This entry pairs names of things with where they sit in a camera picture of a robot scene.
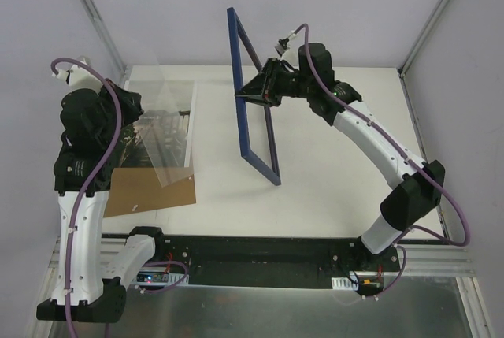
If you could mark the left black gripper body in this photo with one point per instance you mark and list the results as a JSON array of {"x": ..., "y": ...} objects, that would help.
[{"x": 128, "y": 103}]

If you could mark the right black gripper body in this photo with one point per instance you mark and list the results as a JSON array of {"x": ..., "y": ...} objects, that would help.
[{"x": 268, "y": 83}]

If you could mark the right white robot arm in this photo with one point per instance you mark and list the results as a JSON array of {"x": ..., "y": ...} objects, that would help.
[{"x": 412, "y": 195}]

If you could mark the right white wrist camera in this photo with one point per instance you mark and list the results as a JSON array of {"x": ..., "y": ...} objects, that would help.
[{"x": 283, "y": 46}]

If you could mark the aluminium corner post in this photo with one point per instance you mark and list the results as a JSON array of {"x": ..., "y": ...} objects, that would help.
[
  {"x": 98, "y": 23},
  {"x": 427, "y": 29}
]

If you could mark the right aluminium corner post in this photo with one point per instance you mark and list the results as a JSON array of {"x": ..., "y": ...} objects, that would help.
[{"x": 427, "y": 29}]

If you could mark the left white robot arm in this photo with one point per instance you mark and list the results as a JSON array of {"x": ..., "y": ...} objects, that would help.
[{"x": 85, "y": 291}]

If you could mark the white cable duct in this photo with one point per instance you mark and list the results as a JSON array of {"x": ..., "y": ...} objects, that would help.
[
  {"x": 344, "y": 284},
  {"x": 159, "y": 279}
]

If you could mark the transparent plastic sheet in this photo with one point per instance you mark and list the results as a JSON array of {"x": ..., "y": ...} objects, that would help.
[{"x": 166, "y": 176}]

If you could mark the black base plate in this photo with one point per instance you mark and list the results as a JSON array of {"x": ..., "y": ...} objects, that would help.
[{"x": 306, "y": 263}]

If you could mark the aluminium front rail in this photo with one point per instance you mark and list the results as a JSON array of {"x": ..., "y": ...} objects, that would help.
[{"x": 432, "y": 259}]

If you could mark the left white cable duct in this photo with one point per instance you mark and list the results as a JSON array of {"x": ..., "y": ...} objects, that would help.
[{"x": 159, "y": 279}]

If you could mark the brown cardboard backing board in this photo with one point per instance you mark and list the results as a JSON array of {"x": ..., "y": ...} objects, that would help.
[{"x": 137, "y": 190}]

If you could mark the blue wooden picture frame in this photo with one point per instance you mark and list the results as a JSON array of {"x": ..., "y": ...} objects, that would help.
[{"x": 237, "y": 36}]

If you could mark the left aluminium corner post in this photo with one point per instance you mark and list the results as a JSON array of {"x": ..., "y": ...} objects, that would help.
[{"x": 98, "y": 23}]

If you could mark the right white cable duct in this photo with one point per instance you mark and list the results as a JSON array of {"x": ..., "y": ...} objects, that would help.
[{"x": 344, "y": 284}]

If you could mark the pier landscape photo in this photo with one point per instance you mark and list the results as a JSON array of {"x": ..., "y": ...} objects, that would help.
[{"x": 160, "y": 137}]

